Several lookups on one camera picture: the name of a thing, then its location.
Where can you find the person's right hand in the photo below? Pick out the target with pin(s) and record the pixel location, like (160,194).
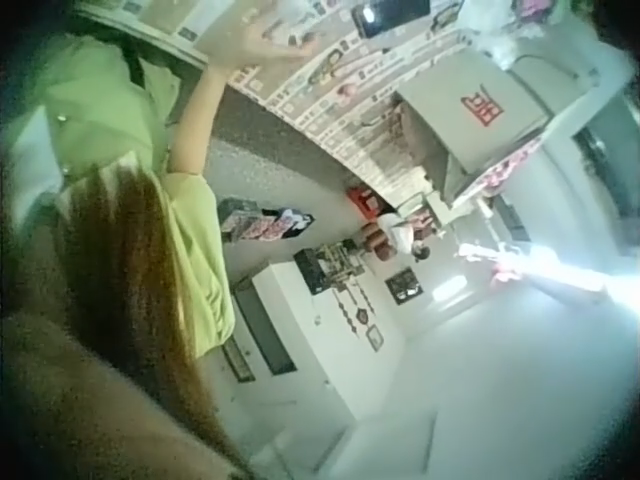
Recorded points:
(252,52)

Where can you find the person's right fingers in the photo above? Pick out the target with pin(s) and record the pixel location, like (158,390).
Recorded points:
(300,48)

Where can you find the counter with printed menu sheets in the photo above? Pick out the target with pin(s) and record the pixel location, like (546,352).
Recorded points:
(320,100)

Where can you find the black tablet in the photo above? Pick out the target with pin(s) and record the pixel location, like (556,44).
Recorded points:
(390,17)

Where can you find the red plastic crate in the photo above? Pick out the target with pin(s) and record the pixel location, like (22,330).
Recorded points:
(362,200)

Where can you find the colourful packet display stand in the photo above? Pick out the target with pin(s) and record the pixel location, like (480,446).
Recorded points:
(260,222)

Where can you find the grey box with red print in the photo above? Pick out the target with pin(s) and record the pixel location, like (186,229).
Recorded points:
(475,107)

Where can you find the white plastic bag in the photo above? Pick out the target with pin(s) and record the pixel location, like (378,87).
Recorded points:
(492,27)

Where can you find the brown round stools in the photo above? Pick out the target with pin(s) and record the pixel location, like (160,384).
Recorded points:
(376,240)

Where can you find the black rack with goods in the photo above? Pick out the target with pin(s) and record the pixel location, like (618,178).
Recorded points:
(320,267)

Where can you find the white cabinet with stickers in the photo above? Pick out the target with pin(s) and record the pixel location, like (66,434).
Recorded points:
(325,340)

